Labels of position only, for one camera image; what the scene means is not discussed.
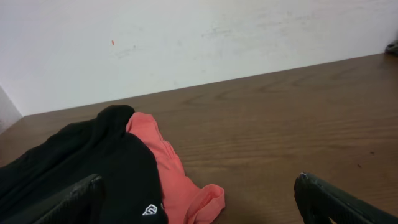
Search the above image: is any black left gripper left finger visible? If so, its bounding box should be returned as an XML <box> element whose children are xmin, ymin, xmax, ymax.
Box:
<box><xmin>34</xmin><ymin>174</ymin><xmax>104</xmax><ymax>224</ymax></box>

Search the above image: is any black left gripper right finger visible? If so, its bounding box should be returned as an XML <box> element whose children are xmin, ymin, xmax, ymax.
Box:
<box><xmin>294</xmin><ymin>172</ymin><xmax>397</xmax><ymax>224</ymax></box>

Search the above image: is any black t-shirt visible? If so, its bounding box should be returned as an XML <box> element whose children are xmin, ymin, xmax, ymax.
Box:
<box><xmin>1</xmin><ymin>105</ymin><xmax>168</xmax><ymax>223</ymax></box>

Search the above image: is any red t-shirt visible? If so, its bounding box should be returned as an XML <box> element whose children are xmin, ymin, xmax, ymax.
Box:
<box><xmin>126</xmin><ymin>112</ymin><xmax>225</xmax><ymax>224</ymax></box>

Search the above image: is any navy blue garment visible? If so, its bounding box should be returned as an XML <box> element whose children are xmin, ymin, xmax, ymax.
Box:
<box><xmin>384</xmin><ymin>40</ymin><xmax>398</xmax><ymax>57</ymax></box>

